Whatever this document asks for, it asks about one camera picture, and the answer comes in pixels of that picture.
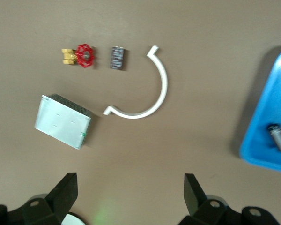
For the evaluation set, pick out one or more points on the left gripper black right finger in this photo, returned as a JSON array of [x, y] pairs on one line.
[[196, 204]]

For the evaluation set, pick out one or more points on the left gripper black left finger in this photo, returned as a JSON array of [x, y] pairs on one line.
[[58, 201]]

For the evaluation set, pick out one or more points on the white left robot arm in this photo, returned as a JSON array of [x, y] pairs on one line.
[[71, 220]]

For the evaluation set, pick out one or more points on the blue plastic tray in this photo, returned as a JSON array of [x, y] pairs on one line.
[[267, 103]]

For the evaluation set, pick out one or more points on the brown table mat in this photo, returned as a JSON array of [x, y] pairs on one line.
[[140, 152]]

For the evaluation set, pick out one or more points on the silver metal box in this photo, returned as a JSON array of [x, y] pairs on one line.
[[61, 122]]

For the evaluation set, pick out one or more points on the white curved pipe clamp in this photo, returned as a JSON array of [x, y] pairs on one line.
[[164, 89]]

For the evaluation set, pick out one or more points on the brass valve red handwheel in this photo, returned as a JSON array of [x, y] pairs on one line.
[[84, 56]]

